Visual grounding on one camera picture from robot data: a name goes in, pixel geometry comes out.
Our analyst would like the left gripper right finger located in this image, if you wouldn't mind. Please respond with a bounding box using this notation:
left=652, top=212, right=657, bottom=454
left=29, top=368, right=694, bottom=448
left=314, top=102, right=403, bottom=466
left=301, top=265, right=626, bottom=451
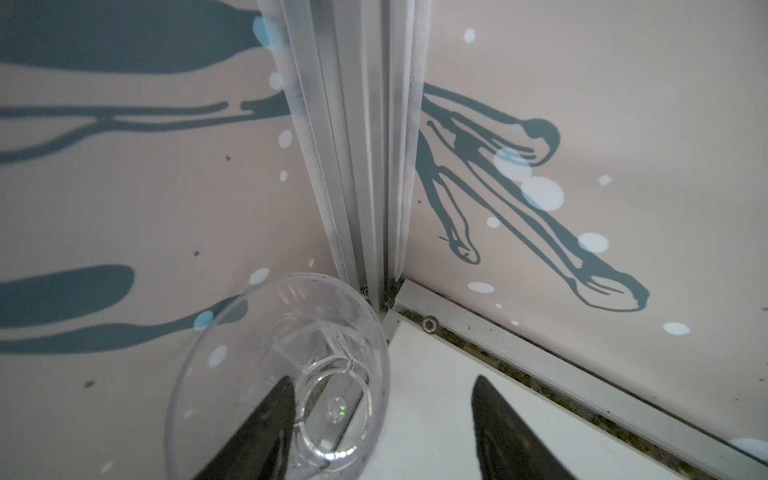
left=471, top=376, right=575, bottom=480

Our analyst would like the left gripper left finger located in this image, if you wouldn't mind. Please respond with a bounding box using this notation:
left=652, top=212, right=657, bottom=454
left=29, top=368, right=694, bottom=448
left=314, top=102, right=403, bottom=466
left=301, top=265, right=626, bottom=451
left=195, top=376, right=296, bottom=480

